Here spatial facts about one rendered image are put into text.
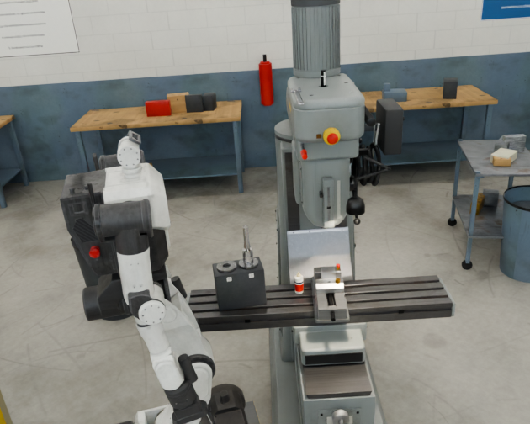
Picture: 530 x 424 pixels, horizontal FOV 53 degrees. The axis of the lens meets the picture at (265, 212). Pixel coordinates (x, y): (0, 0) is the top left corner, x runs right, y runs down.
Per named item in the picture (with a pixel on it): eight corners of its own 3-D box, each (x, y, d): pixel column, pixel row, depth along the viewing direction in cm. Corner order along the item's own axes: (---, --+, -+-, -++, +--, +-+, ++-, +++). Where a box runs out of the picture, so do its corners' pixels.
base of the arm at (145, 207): (95, 248, 138) (90, 205, 137) (100, 241, 151) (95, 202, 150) (153, 241, 141) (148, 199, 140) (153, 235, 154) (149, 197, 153)
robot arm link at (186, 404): (173, 431, 170) (160, 405, 165) (172, 410, 179) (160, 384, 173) (210, 418, 170) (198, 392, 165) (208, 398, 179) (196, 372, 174)
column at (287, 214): (358, 384, 317) (363, 135, 250) (283, 389, 318) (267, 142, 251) (346, 331, 362) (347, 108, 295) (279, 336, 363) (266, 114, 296)
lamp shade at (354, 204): (354, 217, 198) (354, 202, 196) (341, 210, 204) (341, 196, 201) (368, 212, 202) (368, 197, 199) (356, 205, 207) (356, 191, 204)
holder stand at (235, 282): (267, 304, 242) (263, 267, 233) (219, 312, 238) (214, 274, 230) (262, 289, 252) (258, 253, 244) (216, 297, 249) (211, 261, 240)
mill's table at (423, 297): (456, 317, 237) (458, 302, 234) (182, 333, 239) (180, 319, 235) (440, 288, 258) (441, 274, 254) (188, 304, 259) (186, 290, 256)
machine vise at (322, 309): (349, 321, 226) (350, 300, 221) (315, 323, 227) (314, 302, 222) (341, 278, 257) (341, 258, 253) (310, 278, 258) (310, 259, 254)
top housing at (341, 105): (367, 140, 190) (368, 97, 183) (294, 145, 190) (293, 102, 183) (347, 108, 232) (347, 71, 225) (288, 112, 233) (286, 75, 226)
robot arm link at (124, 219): (105, 258, 142) (98, 211, 137) (107, 244, 150) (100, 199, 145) (149, 252, 145) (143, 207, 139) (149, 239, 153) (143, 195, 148)
